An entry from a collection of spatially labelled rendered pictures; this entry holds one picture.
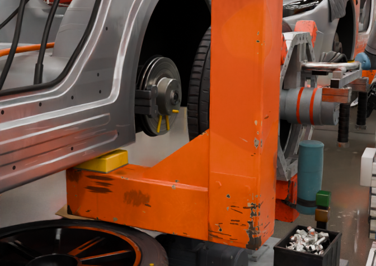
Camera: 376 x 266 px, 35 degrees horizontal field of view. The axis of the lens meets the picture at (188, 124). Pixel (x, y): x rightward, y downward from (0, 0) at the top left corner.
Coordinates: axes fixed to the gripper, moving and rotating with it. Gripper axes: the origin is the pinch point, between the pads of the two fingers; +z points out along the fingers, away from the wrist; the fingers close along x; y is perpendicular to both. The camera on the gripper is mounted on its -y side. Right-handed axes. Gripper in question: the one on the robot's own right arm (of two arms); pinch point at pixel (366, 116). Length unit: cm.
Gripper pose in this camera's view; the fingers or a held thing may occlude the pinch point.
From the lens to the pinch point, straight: 254.4
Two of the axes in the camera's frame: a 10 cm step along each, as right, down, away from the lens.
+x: 8.7, 4.6, -1.8
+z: -4.4, 5.3, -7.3
